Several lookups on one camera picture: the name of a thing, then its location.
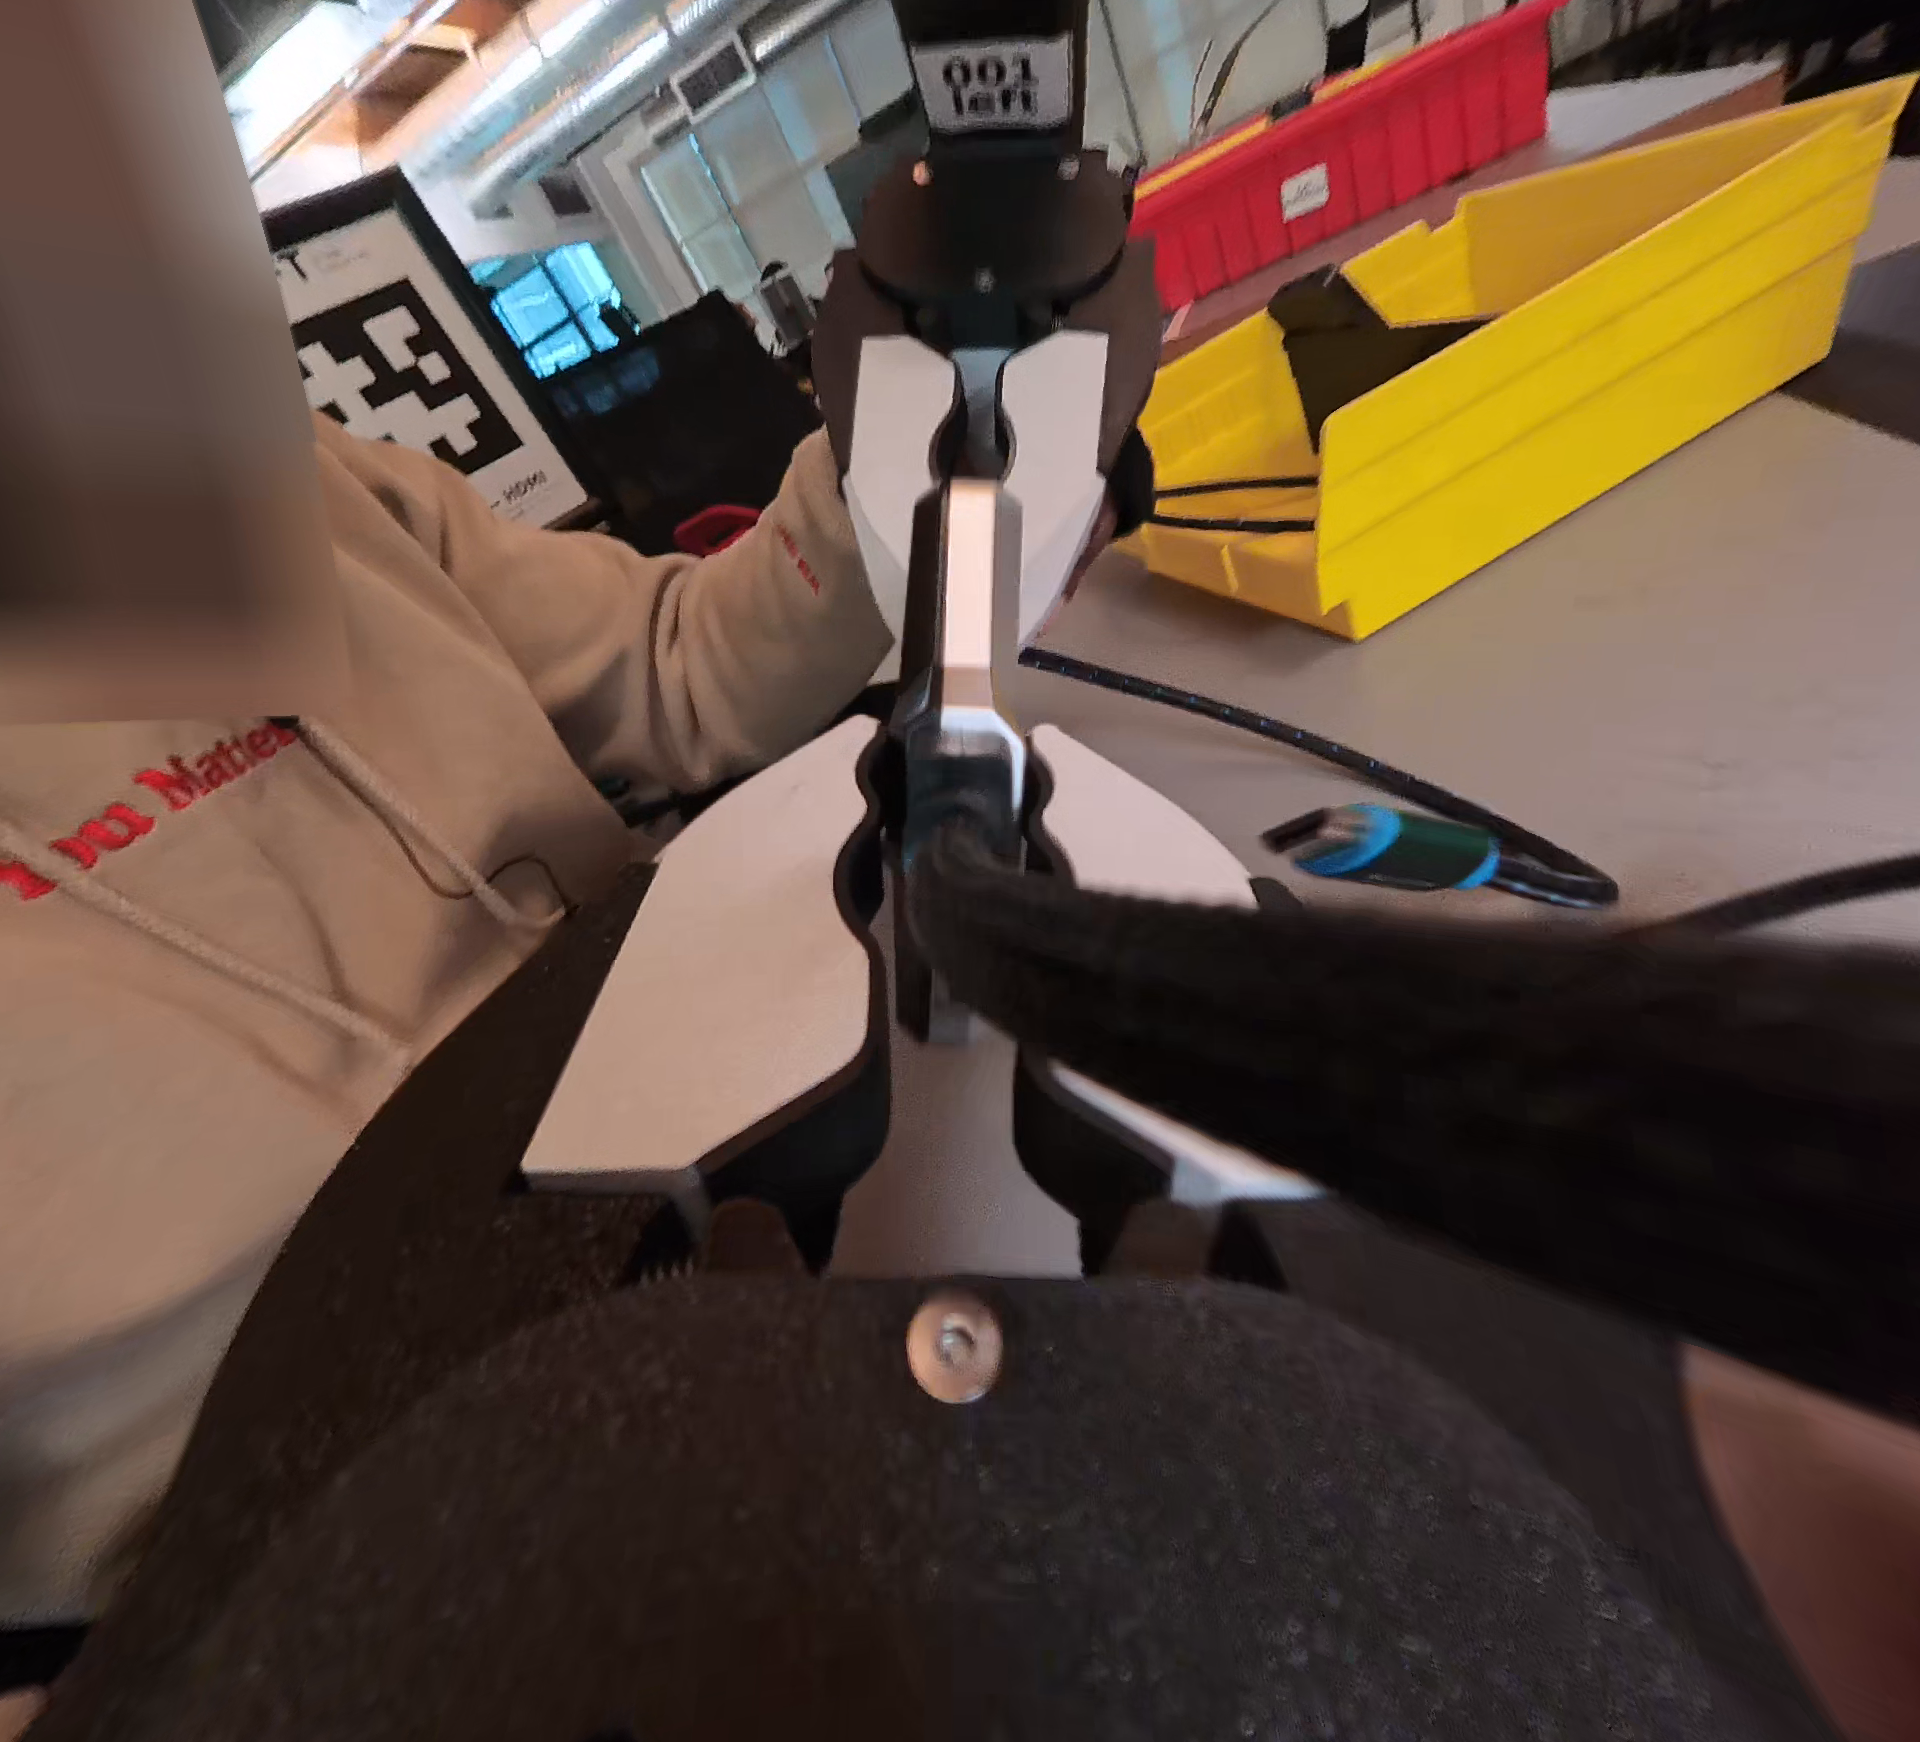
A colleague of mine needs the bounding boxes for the large black panel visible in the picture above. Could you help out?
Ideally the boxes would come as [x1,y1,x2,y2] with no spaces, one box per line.
[533,292,827,559]

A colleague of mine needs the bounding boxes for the person's beige hoodie torso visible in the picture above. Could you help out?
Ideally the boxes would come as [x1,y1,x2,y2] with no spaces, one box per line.
[0,408,662,1623]

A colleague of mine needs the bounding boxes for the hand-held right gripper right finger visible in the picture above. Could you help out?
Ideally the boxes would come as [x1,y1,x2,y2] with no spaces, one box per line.
[1026,726,1325,1269]

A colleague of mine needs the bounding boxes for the red ribbed bin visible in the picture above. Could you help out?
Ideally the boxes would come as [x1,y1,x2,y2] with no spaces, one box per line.
[1127,0,1575,311]

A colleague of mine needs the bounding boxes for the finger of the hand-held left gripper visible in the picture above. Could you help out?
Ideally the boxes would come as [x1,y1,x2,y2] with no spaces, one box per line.
[841,337,970,641]
[1001,332,1115,606]

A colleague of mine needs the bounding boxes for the black framed marker sign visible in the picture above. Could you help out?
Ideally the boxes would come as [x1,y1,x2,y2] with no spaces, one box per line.
[263,168,594,528]

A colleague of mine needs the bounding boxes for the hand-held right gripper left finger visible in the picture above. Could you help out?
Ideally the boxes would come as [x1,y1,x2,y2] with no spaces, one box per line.
[522,718,893,1269]

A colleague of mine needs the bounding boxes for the small ceiling vent grille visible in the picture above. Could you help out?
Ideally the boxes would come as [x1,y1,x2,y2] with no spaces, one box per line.
[667,38,755,123]

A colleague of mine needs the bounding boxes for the yellow storage bin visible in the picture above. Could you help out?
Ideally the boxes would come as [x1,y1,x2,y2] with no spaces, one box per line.
[1115,73,1920,646]

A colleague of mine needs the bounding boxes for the black braided hdmi cable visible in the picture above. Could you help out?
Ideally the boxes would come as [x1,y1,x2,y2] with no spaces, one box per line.
[1022,649,1623,909]
[1151,473,1325,537]

